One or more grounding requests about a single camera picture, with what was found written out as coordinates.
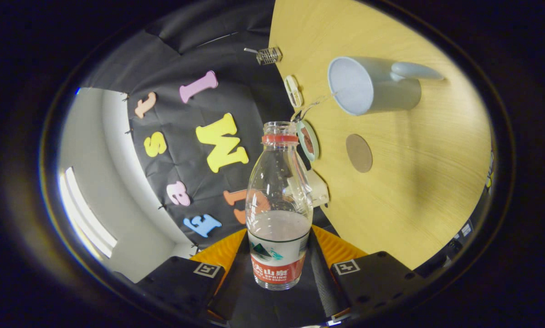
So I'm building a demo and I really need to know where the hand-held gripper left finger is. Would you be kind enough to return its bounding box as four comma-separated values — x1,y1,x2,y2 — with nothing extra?
136,228,250,325

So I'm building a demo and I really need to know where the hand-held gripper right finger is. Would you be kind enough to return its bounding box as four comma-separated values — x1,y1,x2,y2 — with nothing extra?
308,224,428,322

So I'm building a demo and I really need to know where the clear plastic juice bottle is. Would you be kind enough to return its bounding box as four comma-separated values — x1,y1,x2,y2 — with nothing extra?
245,121,314,291

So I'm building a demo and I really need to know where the round brown coaster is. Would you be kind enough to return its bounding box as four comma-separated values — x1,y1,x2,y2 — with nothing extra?
345,133,373,173

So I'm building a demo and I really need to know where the white cup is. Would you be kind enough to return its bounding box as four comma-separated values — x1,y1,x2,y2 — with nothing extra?
327,56,445,116

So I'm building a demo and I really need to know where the white toaster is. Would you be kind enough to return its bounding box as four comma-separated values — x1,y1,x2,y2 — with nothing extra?
307,169,330,208

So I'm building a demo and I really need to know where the wooden table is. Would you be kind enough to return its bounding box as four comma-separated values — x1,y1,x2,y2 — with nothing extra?
269,0,494,270

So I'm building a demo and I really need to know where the pale green plate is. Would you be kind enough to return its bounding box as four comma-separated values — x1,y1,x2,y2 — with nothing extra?
296,119,320,162

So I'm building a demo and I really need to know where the ceiling light panel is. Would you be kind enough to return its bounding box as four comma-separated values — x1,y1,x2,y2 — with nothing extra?
58,166,118,260

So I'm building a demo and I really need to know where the white divided dish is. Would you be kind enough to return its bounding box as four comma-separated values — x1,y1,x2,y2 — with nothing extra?
284,75,303,108

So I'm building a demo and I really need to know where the black backdrop cloth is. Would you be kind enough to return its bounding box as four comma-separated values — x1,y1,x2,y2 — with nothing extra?
79,0,341,326

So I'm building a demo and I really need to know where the wire mesh utensil holder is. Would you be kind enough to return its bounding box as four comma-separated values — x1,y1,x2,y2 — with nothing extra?
256,46,283,66

